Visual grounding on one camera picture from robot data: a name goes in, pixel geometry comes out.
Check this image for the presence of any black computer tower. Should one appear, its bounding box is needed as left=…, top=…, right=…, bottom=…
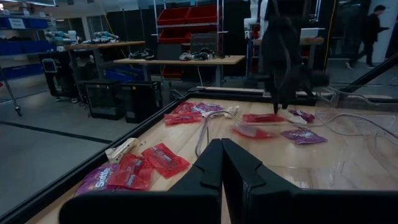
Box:
left=81, top=79, right=125, bottom=121
left=120, top=81, right=164, bottom=124

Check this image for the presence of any black equipment cart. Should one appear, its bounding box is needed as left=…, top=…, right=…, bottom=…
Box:
left=39, top=51, right=81, bottom=100

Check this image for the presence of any red storage bin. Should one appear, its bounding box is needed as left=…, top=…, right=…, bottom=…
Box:
left=157, top=6, right=190, bottom=26
left=158, top=28, right=192, bottom=44
left=160, top=65, right=184, bottom=78
left=185, top=4, right=218, bottom=24

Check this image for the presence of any white machine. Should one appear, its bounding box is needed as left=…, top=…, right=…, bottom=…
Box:
left=244, top=0, right=270, bottom=38

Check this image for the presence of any yellow hanging cable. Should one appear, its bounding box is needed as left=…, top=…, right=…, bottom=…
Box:
left=322, top=0, right=338, bottom=72

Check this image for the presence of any white box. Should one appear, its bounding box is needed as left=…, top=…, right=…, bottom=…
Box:
left=298, top=27, right=321, bottom=40

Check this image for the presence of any teal white device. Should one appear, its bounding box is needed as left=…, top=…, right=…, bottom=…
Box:
left=82, top=30, right=121, bottom=44
left=45, top=29, right=78, bottom=44

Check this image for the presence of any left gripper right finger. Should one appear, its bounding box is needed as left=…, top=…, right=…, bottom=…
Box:
left=222, top=138, right=398, bottom=224

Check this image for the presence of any metal wire shelf rack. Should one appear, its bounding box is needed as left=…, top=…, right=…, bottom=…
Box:
left=152, top=0, right=229, bottom=78

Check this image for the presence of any wooden work table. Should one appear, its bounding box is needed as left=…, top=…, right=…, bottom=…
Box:
left=113, top=55, right=246, bottom=88
left=253, top=37, right=326, bottom=69
left=63, top=40, right=146, bottom=82

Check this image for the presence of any black room monitor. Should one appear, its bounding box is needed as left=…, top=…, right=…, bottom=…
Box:
left=189, top=32, right=219, bottom=53

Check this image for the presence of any clear plastic bin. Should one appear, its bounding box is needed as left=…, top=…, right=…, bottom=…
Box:
left=195, top=83, right=398, bottom=191

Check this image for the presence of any blue storage shelf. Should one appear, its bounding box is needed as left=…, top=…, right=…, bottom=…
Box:
left=0, top=14, right=57, bottom=80

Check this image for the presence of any metal rolling stand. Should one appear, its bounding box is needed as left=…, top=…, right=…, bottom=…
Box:
left=0, top=67, right=23, bottom=118

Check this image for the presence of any purple Skittles candy packet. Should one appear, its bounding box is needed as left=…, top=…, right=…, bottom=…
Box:
left=191, top=102, right=224, bottom=116
left=74, top=164, right=121, bottom=196
left=289, top=109, right=317, bottom=124
left=280, top=129, right=328, bottom=146

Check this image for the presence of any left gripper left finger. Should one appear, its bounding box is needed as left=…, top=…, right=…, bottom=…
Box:
left=58, top=138, right=224, bottom=224

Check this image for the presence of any person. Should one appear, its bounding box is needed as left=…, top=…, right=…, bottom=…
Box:
left=345, top=4, right=391, bottom=70

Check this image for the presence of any red Skittles candy packet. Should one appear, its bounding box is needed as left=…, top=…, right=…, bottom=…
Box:
left=172, top=101, right=197, bottom=114
left=164, top=112, right=203, bottom=126
left=230, top=124, right=277, bottom=140
left=107, top=154, right=155, bottom=191
left=141, top=142, right=191, bottom=180
left=242, top=113, right=285, bottom=124

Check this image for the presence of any blue floor bin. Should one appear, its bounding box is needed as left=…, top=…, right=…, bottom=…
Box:
left=104, top=67, right=146, bottom=83

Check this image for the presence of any black diagonal frame strut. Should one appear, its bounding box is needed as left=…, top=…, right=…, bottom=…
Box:
left=338, top=52, right=398, bottom=94

